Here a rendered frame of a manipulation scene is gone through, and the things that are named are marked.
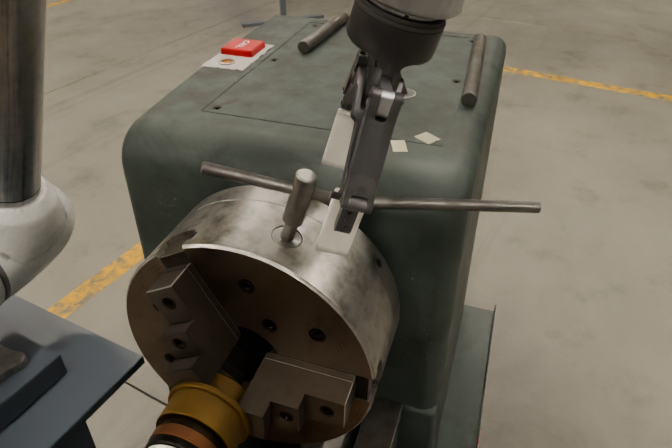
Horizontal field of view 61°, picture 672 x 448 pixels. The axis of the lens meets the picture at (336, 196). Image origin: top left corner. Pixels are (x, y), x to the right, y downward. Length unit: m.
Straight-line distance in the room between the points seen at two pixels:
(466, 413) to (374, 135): 0.97
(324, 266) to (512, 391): 1.56
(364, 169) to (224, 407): 0.29
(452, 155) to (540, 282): 1.85
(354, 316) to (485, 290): 1.85
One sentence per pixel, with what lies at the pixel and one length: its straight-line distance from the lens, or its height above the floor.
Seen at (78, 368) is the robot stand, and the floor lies 0.75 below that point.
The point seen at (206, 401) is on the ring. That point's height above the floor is 1.12.
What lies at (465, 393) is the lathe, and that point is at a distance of 1.37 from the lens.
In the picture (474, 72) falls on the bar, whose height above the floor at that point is 1.28.
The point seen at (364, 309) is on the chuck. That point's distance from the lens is 0.63.
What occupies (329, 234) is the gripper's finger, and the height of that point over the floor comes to 1.29.
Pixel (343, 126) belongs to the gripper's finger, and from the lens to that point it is 0.60.
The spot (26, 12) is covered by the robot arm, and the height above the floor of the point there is 1.39.
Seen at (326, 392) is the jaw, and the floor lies 1.10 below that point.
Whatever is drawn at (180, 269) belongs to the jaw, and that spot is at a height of 1.20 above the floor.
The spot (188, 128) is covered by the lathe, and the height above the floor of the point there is 1.25.
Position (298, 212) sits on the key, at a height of 1.27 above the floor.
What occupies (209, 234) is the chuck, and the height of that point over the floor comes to 1.23.
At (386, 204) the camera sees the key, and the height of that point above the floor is 1.28.
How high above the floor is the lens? 1.60
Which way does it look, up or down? 33 degrees down
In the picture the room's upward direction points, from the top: straight up
